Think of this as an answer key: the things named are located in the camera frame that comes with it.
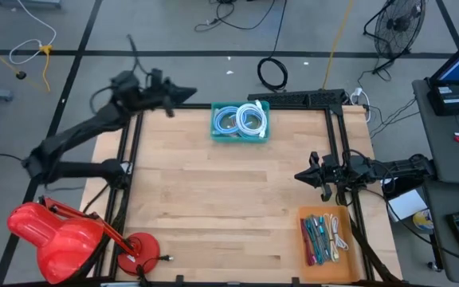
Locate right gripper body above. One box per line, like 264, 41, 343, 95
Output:
308, 151, 346, 202

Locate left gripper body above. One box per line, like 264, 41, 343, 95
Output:
145, 67, 177, 119

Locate light blue cable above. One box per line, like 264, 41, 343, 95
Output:
212, 105, 241, 136
229, 129, 265, 140

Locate translucent green plastic bin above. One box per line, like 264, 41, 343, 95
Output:
210, 100, 271, 144

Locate teal white braided cable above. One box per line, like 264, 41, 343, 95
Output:
315, 217, 333, 262

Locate dark teal short cable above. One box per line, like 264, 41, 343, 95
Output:
304, 216, 325, 265

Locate maroon short cable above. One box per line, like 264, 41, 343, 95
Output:
300, 218, 317, 267

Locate white short cable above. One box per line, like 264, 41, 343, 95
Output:
330, 214, 350, 252

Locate black perforated power strip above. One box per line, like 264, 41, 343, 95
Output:
247, 88, 347, 108

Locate white paper box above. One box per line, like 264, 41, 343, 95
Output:
387, 189, 429, 222

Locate white power adapter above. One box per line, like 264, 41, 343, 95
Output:
349, 86, 373, 123

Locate translucent orange plastic bin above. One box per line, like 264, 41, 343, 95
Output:
296, 206, 361, 285

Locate yellow blue round roll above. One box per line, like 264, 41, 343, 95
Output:
412, 210, 434, 232

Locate black mini computer box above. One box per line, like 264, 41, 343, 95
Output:
427, 83, 459, 116

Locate black floor fan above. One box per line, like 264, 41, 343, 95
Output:
363, 0, 428, 75

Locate red desk lamp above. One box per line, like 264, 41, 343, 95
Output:
6, 195, 162, 285

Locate black aluminium table frame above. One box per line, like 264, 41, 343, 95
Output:
93, 89, 404, 287

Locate black floor cable tangle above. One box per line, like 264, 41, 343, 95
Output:
194, 0, 277, 33

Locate black coiled floor cable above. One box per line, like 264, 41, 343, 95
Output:
257, 0, 289, 92

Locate white floor cable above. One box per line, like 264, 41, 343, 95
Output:
9, 0, 58, 65

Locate yellow floor cable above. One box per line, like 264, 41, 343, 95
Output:
0, 33, 53, 93

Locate yellow hanging cord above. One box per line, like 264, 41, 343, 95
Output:
322, 0, 356, 91

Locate black lamp power cord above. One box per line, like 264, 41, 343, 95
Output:
133, 253, 174, 287

